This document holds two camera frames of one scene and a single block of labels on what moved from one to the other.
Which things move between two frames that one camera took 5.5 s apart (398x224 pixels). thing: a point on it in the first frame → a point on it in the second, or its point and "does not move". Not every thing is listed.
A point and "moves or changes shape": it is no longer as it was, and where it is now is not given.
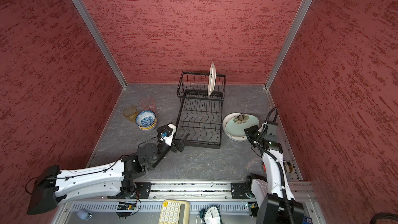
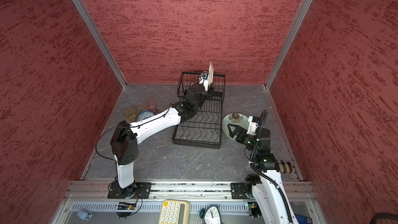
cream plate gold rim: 212,79 moves or changes shape
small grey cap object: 84,214 does not move
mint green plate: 234,124 does not move
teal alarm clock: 211,215 does not move
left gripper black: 174,147 → 209,95
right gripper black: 249,131 → 237,129
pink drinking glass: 148,103 does not move
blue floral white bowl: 145,118 does not move
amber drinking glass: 130,112 does not move
